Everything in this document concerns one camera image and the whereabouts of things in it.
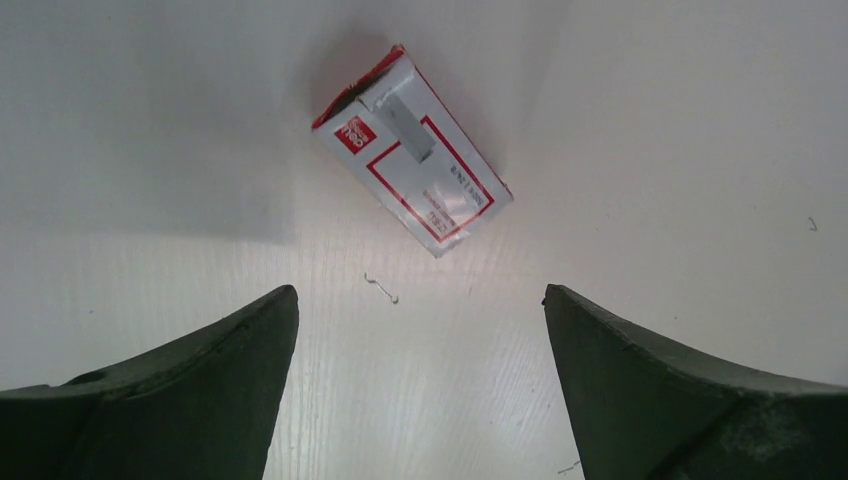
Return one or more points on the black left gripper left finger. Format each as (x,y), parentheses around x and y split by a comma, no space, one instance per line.
(203,406)

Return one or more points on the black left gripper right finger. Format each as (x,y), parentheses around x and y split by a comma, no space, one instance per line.
(644,406)

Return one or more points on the red white staple box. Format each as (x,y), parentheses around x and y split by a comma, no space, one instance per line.
(394,134)

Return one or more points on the staple bottom edge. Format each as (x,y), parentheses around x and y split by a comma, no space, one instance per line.
(570,468)

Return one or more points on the loose bent staple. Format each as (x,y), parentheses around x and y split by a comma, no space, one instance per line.
(394,299)

